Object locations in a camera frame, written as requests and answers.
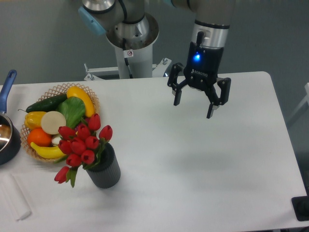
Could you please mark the cream round disc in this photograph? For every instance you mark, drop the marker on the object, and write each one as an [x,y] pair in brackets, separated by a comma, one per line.
[51,122]

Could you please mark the blue handled saucepan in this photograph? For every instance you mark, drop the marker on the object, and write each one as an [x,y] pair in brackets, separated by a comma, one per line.
[10,141]

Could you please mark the white chair frame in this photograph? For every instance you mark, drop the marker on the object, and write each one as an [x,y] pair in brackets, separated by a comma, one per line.
[300,109]

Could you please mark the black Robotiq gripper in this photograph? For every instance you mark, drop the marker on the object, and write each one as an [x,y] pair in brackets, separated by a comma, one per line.
[204,67]

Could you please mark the white folded cloth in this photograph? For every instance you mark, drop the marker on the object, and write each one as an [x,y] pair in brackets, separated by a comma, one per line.
[15,198]

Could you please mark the green lettuce leaf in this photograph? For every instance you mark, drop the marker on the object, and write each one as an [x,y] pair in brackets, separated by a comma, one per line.
[73,109]

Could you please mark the black device at table edge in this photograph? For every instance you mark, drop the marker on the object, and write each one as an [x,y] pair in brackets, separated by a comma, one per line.
[301,207]

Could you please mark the yellow squash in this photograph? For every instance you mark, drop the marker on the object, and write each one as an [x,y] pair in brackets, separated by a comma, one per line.
[78,92]

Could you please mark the red tulip bouquet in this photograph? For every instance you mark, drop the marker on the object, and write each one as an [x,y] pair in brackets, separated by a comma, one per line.
[82,147]

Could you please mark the green cucumber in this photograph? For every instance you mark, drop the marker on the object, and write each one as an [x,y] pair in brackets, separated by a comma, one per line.
[46,105]

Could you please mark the yellow banana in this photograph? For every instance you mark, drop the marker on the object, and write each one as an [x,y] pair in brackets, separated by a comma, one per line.
[47,152]

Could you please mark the dark grey ribbed vase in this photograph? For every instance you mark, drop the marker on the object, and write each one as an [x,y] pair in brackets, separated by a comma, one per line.
[107,173]

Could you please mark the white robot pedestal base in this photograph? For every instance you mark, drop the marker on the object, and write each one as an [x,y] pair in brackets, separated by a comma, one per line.
[131,63]

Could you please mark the yellow bell pepper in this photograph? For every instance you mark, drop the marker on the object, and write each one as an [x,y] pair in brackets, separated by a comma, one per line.
[33,119]

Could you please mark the white garlic bulb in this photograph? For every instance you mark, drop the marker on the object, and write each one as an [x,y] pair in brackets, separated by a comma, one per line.
[56,139]

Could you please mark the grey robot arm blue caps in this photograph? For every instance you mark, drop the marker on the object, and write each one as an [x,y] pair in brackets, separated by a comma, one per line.
[133,32]

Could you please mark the woven wicker basket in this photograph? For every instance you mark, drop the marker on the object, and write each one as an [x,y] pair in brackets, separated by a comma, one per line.
[52,92]

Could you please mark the orange fruit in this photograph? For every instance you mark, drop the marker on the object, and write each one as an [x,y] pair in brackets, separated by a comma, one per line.
[39,137]

